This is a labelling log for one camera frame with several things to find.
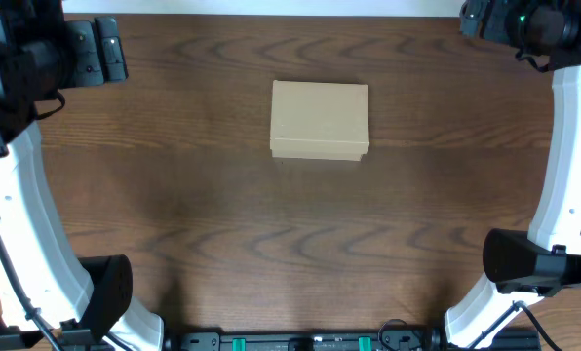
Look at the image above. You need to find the brown cardboard box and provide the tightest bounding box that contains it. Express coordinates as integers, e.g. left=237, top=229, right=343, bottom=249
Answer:
left=270, top=80, right=369, bottom=162

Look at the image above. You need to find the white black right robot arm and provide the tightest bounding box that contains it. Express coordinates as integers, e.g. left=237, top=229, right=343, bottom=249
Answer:
left=425, top=0, right=581, bottom=350

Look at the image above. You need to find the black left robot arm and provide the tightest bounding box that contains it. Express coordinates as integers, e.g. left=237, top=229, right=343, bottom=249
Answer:
left=0, top=1, right=167, bottom=350

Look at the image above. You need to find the black mounting rail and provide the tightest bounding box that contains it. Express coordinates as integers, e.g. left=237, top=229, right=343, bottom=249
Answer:
left=164, top=328, right=456, bottom=351

